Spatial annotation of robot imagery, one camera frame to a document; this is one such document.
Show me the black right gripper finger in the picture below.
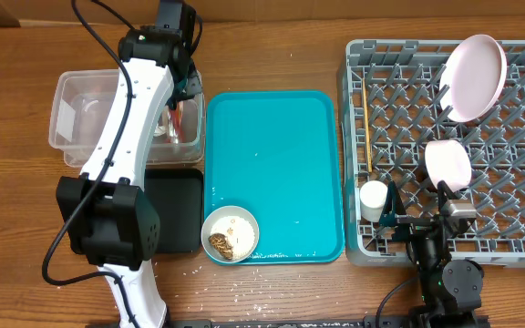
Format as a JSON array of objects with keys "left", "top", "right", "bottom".
[
  {"left": 437, "top": 180, "right": 458, "bottom": 203},
  {"left": 383, "top": 181, "right": 407, "bottom": 218}
]

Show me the white cup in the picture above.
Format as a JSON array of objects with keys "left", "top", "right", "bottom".
[{"left": 359, "top": 180, "right": 387, "bottom": 223}]

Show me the small pink bowl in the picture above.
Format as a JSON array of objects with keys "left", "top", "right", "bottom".
[{"left": 424, "top": 139, "right": 472, "bottom": 191}]

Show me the wooden chopstick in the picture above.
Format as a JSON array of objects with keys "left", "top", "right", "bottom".
[{"left": 362, "top": 77, "right": 373, "bottom": 173}]

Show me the red silver snack wrapper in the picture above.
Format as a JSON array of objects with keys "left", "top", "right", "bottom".
[{"left": 168, "top": 102, "right": 183, "bottom": 144}]

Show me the white napkin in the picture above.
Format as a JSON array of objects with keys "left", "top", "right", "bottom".
[{"left": 154, "top": 125, "right": 168, "bottom": 137}]

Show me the grey dishwasher rack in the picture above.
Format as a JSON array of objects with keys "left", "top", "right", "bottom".
[{"left": 338, "top": 40, "right": 525, "bottom": 268}]

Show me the large white plate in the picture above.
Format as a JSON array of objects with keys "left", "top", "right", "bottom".
[{"left": 439, "top": 35, "right": 508, "bottom": 123}]

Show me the grey bowl with rice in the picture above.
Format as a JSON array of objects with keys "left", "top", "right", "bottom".
[{"left": 201, "top": 206, "right": 260, "bottom": 265}]

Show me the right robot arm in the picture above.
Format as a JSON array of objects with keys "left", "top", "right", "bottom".
[{"left": 376, "top": 180, "right": 489, "bottom": 327}]

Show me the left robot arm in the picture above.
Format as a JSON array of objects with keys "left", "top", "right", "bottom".
[{"left": 41, "top": 26, "right": 201, "bottom": 327}]

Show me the clear plastic bin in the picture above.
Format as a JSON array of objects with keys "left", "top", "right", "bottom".
[{"left": 48, "top": 69, "right": 206, "bottom": 168}]

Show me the black tray bin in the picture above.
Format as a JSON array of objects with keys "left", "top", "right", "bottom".
[{"left": 145, "top": 168, "right": 204, "bottom": 253}]

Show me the teal serving tray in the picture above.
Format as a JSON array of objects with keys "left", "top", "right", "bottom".
[{"left": 204, "top": 90, "right": 345, "bottom": 265}]

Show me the brown mushroom piece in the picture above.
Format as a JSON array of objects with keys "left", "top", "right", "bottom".
[{"left": 208, "top": 233, "right": 233, "bottom": 261}]

